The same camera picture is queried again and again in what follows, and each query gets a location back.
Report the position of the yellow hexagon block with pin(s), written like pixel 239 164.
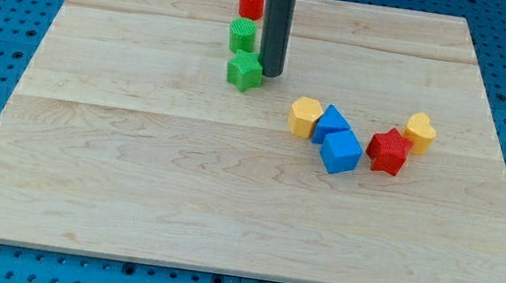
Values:
pixel 303 116

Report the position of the blue triangle block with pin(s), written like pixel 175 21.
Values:
pixel 332 121

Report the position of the green star block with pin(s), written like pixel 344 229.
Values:
pixel 244 71

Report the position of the blue cube block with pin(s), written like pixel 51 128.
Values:
pixel 341 151

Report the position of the green cylinder block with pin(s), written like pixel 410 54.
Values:
pixel 242 33

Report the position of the light wooden board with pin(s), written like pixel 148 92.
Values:
pixel 123 140

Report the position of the red star block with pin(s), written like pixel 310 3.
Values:
pixel 388 152

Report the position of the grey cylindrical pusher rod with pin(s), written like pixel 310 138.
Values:
pixel 277 17

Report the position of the red cylinder block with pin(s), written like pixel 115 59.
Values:
pixel 251 9

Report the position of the yellow heart block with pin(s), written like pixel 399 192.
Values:
pixel 420 132

